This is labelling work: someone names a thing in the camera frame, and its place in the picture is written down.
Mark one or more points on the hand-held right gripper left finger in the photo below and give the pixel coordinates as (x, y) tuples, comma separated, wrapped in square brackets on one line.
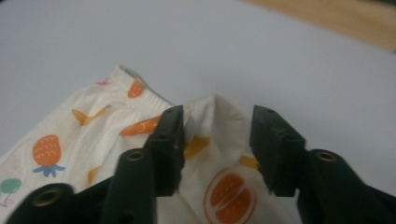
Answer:
[(168, 155)]

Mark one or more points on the pale table cover sheet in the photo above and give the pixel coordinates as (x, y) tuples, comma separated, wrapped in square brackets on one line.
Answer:
[(186, 46)]

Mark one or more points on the white fruit print garment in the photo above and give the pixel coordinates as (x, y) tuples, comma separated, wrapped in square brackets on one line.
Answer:
[(93, 140)]

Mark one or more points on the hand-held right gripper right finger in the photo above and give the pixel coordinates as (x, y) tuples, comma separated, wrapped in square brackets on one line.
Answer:
[(277, 155)]

